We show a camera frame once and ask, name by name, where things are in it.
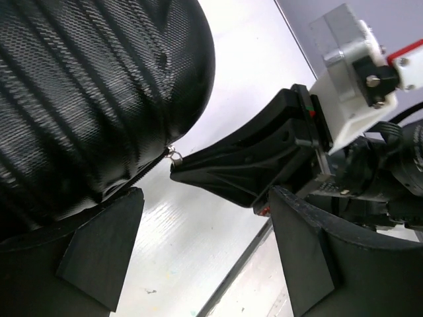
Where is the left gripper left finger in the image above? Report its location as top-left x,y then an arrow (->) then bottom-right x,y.
1,188 -> 144,316

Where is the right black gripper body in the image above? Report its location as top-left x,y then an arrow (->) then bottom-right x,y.
252,95 -> 423,232

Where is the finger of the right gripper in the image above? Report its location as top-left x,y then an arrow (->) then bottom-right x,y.
171,85 -> 317,208

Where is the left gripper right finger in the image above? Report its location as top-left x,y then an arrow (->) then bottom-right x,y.
268,187 -> 422,316

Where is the black hard-shell suitcase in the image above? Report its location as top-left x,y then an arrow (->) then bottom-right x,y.
1,1 -> 215,239

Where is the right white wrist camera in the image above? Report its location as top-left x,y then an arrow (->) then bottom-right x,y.
310,4 -> 422,155

